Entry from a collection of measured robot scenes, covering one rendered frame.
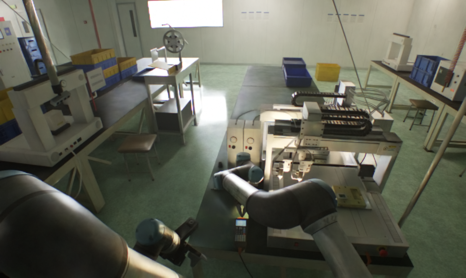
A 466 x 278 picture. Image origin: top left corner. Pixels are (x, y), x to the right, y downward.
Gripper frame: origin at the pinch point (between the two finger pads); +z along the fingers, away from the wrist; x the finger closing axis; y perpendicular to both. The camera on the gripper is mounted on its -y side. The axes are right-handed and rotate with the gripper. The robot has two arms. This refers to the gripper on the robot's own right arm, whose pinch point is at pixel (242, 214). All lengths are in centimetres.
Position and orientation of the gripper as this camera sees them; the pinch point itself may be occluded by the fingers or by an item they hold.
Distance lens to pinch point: 132.9
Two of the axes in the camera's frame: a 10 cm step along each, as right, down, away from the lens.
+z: -0.1, 9.7, 2.5
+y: -0.6, 2.5, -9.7
